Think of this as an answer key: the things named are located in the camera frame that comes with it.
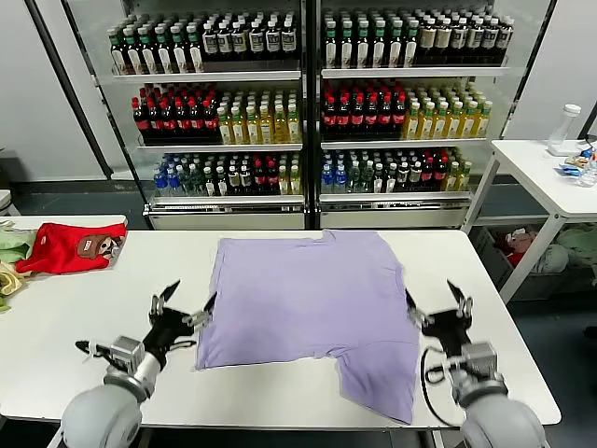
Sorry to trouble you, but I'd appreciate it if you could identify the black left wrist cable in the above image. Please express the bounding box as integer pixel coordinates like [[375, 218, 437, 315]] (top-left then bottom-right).
[[76, 340, 116, 363]]

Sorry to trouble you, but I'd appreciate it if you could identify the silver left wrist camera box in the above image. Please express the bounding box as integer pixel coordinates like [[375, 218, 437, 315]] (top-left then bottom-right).
[[109, 335, 146, 370]]

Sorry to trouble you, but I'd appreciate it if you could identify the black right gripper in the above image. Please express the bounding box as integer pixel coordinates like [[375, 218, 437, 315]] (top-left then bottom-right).
[[404, 279, 475, 358]]

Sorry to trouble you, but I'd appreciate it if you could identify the pale yellow garment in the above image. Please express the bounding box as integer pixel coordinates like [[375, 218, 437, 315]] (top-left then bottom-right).
[[0, 260, 34, 298]]

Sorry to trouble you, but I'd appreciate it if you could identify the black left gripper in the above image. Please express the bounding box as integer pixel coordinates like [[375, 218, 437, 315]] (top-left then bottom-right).
[[142, 279, 219, 370]]

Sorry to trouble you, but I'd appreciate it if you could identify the green cloth in crate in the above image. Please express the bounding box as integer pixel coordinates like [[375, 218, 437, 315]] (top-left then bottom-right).
[[554, 223, 597, 272]]

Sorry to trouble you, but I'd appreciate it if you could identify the purple t-shirt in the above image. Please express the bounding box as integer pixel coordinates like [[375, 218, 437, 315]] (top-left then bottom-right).
[[194, 229, 421, 426]]

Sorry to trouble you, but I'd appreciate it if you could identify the white side table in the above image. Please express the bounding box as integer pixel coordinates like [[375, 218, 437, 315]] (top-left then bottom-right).
[[461, 138, 597, 304]]

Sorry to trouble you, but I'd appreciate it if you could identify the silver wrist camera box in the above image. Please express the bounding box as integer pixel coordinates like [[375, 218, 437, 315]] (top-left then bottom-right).
[[459, 343, 503, 382], [109, 335, 146, 370]]

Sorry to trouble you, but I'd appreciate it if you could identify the red cloth in crate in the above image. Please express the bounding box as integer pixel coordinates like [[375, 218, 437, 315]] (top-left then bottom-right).
[[493, 228, 537, 267]]

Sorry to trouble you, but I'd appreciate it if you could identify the red t-shirt with bear print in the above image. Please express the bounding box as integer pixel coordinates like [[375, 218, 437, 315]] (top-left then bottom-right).
[[15, 221, 130, 276]]

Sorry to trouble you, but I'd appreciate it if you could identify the glass drinks cooler cabinet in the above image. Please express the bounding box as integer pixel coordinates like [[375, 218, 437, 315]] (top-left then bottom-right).
[[310, 0, 559, 230], [62, 0, 312, 231]]

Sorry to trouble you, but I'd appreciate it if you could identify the light green garment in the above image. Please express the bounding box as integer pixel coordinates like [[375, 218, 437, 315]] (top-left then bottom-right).
[[0, 227, 37, 265]]

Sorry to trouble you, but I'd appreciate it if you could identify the dark grey storage crate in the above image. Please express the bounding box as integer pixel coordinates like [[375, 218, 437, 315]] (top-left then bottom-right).
[[468, 223, 597, 302]]

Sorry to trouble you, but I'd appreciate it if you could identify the clear drinking glass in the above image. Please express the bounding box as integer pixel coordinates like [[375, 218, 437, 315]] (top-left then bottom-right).
[[576, 161, 597, 188]]

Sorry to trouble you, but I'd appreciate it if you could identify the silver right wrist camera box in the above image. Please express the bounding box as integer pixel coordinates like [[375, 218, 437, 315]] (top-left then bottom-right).
[[459, 343, 503, 382]]

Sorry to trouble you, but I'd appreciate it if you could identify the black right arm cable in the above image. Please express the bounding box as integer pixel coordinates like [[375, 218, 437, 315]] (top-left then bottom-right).
[[421, 347, 467, 428]]

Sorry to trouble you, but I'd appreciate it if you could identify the clear bottle with white cap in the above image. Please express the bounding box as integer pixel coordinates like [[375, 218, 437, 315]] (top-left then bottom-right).
[[546, 104, 583, 158]]

